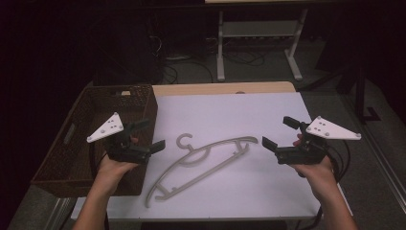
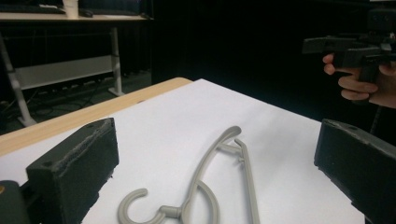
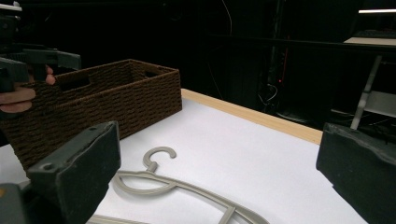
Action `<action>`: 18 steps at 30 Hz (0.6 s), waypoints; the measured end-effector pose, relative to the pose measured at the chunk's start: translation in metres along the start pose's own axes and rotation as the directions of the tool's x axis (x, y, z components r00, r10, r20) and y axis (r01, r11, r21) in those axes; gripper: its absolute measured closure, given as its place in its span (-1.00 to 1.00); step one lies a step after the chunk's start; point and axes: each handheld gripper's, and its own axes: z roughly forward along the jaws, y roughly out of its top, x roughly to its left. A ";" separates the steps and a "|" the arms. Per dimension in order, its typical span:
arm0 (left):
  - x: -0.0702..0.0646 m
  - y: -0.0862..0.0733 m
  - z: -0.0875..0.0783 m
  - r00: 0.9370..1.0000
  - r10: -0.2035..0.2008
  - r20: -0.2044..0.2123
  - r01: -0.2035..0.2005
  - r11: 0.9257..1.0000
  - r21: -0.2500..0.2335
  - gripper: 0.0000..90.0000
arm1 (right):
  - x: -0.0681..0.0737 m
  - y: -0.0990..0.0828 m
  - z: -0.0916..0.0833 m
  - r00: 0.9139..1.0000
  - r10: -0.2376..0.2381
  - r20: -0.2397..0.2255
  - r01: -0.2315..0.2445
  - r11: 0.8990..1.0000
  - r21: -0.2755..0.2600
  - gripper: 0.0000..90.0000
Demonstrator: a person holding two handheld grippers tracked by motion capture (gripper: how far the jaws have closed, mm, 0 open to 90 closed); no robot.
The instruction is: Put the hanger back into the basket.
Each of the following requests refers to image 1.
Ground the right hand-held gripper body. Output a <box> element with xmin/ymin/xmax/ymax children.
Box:
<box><xmin>275</xmin><ymin>115</ymin><xmax>362</xmax><ymax>166</ymax></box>

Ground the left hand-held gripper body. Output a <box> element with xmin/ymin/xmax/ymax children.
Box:
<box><xmin>86</xmin><ymin>112</ymin><xmax>152</xmax><ymax>166</ymax></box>

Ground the person's left hand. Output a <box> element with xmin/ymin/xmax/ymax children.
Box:
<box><xmin>95</xmin><ymin>155</ymin><xmax>140</xmax><ymax>195</ymax></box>

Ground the person's right hand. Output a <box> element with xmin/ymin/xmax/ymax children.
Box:
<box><xmin>287</xmin><ymin>133</ymin><xmax>340</xmax><ymax>199</ymax></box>

